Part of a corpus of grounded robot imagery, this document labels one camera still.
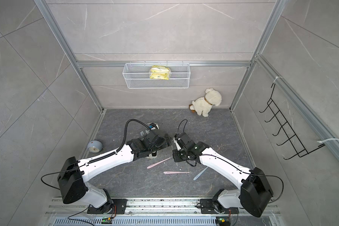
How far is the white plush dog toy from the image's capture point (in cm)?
106

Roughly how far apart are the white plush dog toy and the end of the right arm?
1.68 feet

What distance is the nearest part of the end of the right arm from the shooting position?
0.57 m
